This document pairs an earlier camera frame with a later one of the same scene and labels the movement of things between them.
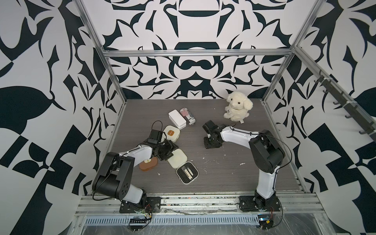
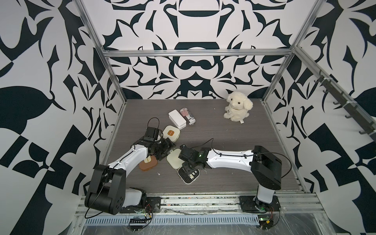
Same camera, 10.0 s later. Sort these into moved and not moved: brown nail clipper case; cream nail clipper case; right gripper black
Moved: right gripper black
Not moved: brown nail clipper case; cream nail clipper case
